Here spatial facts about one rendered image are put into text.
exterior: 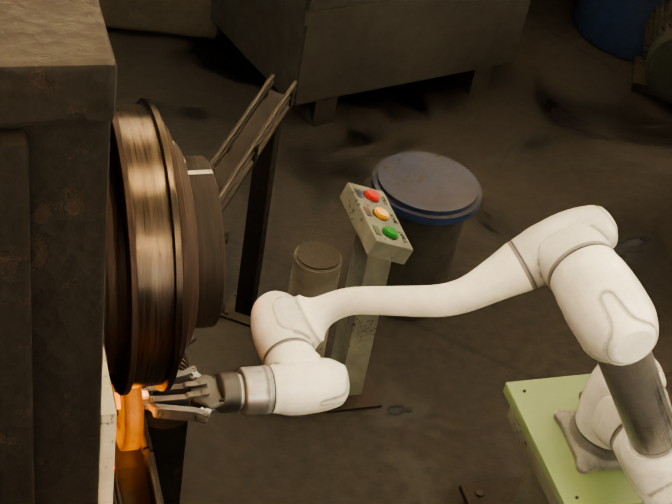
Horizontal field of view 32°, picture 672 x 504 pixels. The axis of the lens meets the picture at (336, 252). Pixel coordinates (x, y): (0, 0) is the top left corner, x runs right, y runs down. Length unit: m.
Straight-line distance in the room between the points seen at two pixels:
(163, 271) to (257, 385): 0.52
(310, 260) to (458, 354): 0.78
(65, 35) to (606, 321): 1.16
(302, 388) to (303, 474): 0.92
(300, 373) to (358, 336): 0.95
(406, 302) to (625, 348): 0.43
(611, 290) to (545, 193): 2.23
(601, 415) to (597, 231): 0.62
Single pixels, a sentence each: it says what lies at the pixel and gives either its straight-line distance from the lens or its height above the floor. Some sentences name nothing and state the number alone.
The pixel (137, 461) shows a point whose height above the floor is 0.66.
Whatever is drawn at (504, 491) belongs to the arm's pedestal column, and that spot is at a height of 0.02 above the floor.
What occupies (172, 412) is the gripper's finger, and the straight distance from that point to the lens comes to 2.15.
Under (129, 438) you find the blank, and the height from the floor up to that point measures 0.75.
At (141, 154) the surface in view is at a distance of 1.76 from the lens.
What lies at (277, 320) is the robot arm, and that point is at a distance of 2.29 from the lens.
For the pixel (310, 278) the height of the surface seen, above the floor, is 0.49.
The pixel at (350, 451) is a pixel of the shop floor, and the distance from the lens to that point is 3.17.
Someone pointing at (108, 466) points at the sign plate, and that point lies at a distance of 1.57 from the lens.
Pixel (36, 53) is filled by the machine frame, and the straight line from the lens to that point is 1.14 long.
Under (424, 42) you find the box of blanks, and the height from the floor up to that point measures 0.28.
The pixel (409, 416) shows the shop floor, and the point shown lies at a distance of 3.29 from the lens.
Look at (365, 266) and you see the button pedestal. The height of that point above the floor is 0.48.
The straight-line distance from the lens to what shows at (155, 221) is 1.71.
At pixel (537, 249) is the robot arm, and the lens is 2.17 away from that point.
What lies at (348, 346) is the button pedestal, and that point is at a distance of 3.15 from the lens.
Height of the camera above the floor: 2.33
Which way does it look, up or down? 38 degrees down
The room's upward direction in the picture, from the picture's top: 11 degrees clockwise
